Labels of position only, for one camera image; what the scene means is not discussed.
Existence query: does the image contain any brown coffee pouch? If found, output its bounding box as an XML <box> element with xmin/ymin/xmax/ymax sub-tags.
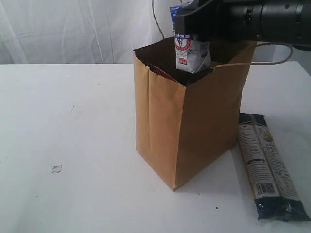
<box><xmin>148</xmin><ymin>64</ymin><xmax>179</xmax><ymax>83</ymax></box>

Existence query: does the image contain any white curtain backdrop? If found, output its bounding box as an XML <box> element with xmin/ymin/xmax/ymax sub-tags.
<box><xmin>0</xmin><ymin>0</ymin><xmax>311</xmax><ymax>66</ymax></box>

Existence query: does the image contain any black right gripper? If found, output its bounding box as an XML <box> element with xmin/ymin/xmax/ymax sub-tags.
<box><xmin>176</xmin><ymin>0</ymin><xmax>258</xmax><ymax>41</ymax></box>

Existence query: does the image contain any brown paper bag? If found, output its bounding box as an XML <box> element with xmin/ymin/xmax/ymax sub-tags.
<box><xmin>134</xmin><ymin>37</ymin><xmax>255</xmax><ymax>190</ymax></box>

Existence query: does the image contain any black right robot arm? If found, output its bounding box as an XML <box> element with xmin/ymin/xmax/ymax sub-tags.
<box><xmin>173</xmin><ymin>0</ymin><xmax>311</xmax><ymax>51</ymax></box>

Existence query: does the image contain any milk carton blue white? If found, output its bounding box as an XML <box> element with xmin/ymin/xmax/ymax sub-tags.
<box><xmin>170</xmin><ymin>0</ymin><xmax>211</xmax><ymax>74</ymax></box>

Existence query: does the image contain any torn label scrap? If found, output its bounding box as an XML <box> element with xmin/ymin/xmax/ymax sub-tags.
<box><xmin>51</xmin><ymin>165</ymin><xmax>62</xmax><ymax>174</ymax></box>

